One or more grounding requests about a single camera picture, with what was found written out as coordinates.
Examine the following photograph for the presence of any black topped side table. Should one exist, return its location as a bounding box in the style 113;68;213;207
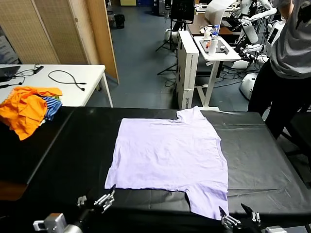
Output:
0;106;75;201

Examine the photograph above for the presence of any orange garment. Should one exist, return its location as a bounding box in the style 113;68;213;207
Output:
0;86;63;141

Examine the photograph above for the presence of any white curved cover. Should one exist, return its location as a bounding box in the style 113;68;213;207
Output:
205;0;238;27

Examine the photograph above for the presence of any black laptop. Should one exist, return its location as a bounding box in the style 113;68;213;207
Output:
0;65;21;82

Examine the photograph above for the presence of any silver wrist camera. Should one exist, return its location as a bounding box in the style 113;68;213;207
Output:
264;225;284;233
33;213;68;232

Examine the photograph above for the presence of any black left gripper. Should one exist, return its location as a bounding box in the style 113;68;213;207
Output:
77;184;116;221

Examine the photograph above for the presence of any black cable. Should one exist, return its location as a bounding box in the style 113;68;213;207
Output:
48;69;87;92

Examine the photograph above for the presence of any small white standing desk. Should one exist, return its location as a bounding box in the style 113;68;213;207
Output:
193;35;242;111

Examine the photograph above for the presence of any grey tray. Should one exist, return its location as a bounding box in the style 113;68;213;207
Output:
199;38;230;54

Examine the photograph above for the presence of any lavender t-shirt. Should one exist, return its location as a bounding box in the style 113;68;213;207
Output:
104;105;230;221

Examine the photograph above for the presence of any white humanoid robot dark screen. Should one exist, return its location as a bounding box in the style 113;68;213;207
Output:
266;20;287;47

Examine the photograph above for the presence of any black waste bin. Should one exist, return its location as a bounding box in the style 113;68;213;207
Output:
114;14;125;29

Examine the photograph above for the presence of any white domed robot base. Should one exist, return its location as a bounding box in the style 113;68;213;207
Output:
239;72;259;100

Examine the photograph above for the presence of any white tumbler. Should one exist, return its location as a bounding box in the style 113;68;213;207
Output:
208;36;219;56

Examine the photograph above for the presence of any person in grey shirt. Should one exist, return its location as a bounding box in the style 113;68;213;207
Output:
247;0;311;140

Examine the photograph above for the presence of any tall white cardboard box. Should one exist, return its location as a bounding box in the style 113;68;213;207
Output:
176;30;200;110

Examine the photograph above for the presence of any brown wooden table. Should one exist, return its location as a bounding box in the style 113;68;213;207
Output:
187;14;241;37

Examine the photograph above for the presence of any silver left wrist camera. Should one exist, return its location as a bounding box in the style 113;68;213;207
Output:
33;213;68;232

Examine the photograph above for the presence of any white table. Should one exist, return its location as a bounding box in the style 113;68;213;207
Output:
0;64;114;108

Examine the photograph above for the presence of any black monitor on tripod stand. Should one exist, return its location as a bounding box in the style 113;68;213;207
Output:
155;0;196;76

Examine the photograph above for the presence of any blue striped garment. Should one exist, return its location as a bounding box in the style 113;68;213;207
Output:
40;96;63;122

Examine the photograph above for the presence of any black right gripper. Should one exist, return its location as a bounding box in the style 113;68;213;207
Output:
219;203;267;233

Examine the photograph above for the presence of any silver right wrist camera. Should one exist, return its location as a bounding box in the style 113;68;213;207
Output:
264;225;284;233

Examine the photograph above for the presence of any white robot with black hand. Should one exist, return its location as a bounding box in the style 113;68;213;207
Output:
230;43;270;70

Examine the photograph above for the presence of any wooden folding screen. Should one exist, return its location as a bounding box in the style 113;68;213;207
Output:
0;0;120;84

